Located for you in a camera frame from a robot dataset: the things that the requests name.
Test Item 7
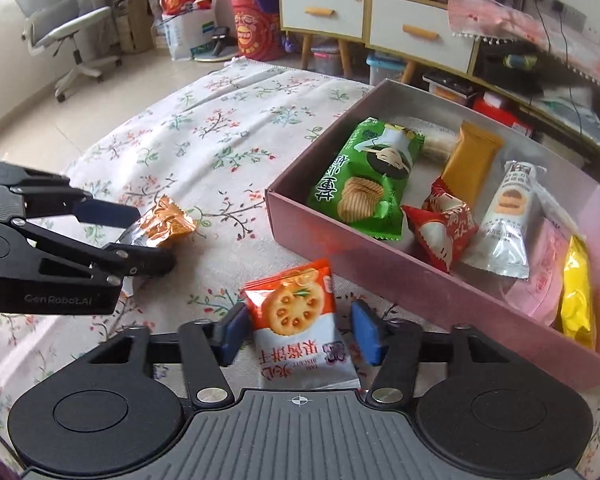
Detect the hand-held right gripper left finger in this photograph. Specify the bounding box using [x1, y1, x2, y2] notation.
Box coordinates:
[86, 304, 252, 409]

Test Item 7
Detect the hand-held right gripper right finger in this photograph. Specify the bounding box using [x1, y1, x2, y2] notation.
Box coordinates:
[350, 300, 513, 407]

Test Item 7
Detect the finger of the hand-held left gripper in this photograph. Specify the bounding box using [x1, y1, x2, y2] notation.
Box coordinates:
[10, 217, 177, 288]
[7, 170, 142, 229]

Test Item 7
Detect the orange silver foil snack packet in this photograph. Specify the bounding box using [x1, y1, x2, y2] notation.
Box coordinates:
[116, 195, 199, 297]

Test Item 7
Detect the orange white cracker packet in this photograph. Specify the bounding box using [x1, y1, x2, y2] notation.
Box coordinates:
[240, 258, 361, 392]

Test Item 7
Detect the pink cardboard box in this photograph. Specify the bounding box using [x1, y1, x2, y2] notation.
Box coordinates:
[265, 78, 600, 392]

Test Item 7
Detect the red snack packet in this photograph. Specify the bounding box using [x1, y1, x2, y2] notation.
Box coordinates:
[401, 204, 456, 273]
[422, 177, 477, 266]

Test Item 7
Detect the white silver cake packet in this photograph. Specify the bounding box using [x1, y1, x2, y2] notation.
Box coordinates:
[461, 160, 548, 281]

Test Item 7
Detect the white bread packet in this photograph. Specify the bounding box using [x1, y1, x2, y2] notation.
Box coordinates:
[395, 116, 461, 163]

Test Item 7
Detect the gold foil snack packet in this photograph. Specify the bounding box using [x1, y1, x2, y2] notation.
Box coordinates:
[440, 120, 505, 208]

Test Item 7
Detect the yellow snack packet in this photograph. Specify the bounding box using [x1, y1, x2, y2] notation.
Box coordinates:
[555, 235, 598, 351]

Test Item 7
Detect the floral tablecloth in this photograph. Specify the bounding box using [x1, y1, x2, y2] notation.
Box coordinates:
[0, 57, 600, 480]

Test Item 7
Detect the green chips packet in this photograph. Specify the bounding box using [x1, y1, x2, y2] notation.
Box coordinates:
[306, 117, 426, 241]

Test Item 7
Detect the pink snack packet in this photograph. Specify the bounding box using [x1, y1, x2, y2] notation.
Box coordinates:
[500, 217, 573, 328]

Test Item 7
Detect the grey office chair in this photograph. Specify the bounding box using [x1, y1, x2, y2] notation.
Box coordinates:
[12, 0, 123, 103]

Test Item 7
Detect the white plastic shopping bag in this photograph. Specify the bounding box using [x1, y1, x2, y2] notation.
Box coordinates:
[160, 0, 218, 61]

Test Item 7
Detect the wooden desk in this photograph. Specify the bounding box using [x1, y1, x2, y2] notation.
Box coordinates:
[105, 0, 161, 53]

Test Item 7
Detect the red printed bag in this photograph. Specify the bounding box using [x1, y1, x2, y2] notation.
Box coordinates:
[230, 0, 286, 63]

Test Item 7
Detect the red white carton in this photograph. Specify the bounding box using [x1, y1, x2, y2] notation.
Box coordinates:
[472, 92, 536, 136]

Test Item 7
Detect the blue lid storage box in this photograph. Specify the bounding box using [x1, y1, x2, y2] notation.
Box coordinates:
[365, 52, 408, 86]

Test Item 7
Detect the clear plastic storage box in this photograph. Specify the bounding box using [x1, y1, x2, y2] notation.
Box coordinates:
[310, 42, 343, 76]

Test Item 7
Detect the low wooden tv cabinet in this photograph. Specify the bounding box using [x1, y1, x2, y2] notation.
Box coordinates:
[422, 40, 600, 161]

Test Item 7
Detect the tall wooden drawer cabinet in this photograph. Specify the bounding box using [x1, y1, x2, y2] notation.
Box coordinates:
[277, 0, 481, 86]

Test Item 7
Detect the pile of printed papers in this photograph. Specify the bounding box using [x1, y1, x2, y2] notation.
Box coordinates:
[535, 85, 600, 146]

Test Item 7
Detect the pink cloth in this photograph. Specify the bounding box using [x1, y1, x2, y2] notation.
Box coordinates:
[447, 0, 600, 96]

